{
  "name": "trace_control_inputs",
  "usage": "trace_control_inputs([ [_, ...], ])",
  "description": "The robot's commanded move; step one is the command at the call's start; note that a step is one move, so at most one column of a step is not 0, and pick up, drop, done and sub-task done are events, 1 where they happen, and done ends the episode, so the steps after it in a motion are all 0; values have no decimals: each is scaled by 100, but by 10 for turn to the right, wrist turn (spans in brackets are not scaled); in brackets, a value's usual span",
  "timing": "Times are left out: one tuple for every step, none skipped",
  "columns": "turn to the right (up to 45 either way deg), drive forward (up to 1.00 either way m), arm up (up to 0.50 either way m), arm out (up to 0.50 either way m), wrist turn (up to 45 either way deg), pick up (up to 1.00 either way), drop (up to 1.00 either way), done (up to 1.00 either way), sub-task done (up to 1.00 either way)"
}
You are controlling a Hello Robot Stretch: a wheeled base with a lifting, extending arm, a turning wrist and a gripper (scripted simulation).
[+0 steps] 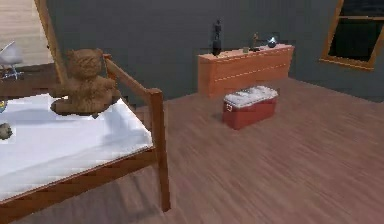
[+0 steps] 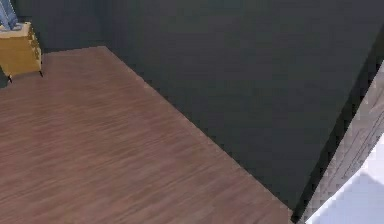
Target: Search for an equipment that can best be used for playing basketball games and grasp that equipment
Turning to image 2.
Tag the blue and white object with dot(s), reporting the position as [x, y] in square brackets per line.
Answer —
[7, 15]

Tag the yellow wooden side table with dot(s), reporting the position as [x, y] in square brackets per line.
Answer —
[18, 51]

